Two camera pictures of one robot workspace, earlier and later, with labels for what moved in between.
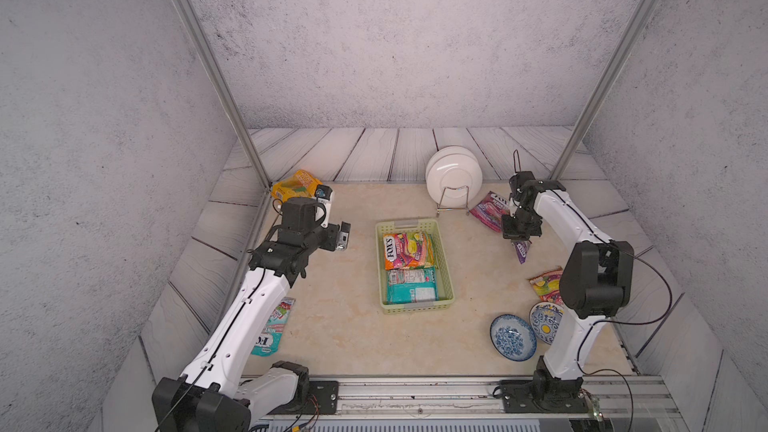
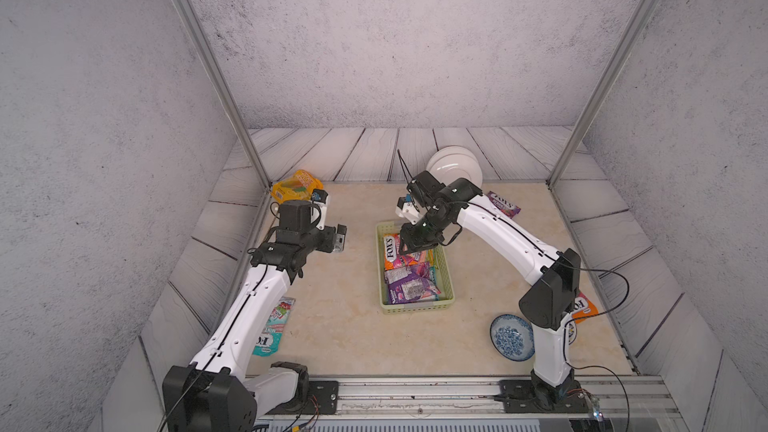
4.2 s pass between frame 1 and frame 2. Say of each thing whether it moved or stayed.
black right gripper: moved
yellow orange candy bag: stayed
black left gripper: stayed
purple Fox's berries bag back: moved
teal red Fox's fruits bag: stayed
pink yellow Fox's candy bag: stayed
